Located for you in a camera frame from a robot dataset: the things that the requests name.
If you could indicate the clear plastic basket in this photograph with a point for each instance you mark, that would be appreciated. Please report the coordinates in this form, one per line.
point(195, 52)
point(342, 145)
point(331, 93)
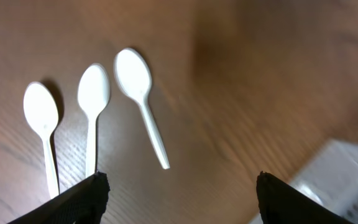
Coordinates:
point(331, 180)

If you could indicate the white plastic spoon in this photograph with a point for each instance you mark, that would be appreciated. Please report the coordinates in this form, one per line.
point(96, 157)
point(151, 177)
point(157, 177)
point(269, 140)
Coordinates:
point(41, 114)
point(134, 79)
point(93, 96)

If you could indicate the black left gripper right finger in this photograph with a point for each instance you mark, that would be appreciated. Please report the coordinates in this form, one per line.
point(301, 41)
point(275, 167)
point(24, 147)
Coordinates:
point(279, 203)

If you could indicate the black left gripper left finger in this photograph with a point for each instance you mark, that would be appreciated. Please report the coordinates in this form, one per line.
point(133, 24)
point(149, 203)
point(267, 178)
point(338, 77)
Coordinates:
point(85, 202)

